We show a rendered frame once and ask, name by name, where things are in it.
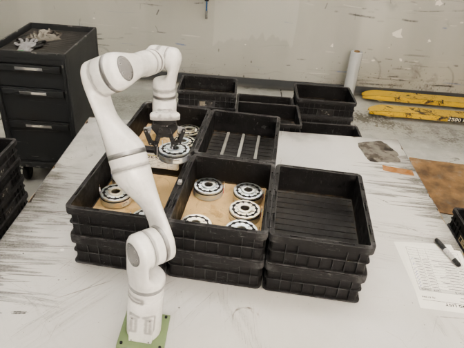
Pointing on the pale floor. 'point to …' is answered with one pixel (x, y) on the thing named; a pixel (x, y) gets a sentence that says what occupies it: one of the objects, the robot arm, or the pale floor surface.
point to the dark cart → (45, 92)
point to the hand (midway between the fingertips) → (164, 150)
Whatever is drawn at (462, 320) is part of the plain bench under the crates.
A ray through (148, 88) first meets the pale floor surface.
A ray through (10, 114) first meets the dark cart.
